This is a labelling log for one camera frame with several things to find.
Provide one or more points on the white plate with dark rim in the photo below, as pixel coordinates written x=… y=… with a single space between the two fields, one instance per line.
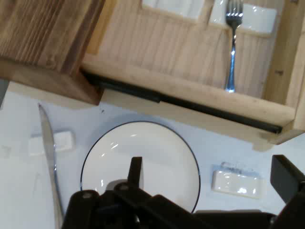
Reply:
x=155 y=148

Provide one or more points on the steel fork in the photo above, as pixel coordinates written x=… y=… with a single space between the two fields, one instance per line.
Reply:
x=233 y=43

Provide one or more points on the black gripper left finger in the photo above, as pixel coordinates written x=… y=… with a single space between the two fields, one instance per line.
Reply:
x=112 y=210

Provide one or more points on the serrated steel table knife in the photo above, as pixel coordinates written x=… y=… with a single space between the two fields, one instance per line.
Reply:
x=48 y=148

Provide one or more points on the dark wooden cabinet block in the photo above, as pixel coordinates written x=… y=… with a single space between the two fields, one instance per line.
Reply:
x=40 y=35

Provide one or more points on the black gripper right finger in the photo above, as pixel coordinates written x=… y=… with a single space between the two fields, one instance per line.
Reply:
x=290 y=181

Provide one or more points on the light wooden drawer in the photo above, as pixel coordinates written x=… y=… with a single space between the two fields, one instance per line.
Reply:
x=166 y=47

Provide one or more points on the white ceramic cutlery rest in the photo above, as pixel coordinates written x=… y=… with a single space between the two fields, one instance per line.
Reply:
x=176 y=7
x=63 y=140
x=257 y=19
x=234 y=183

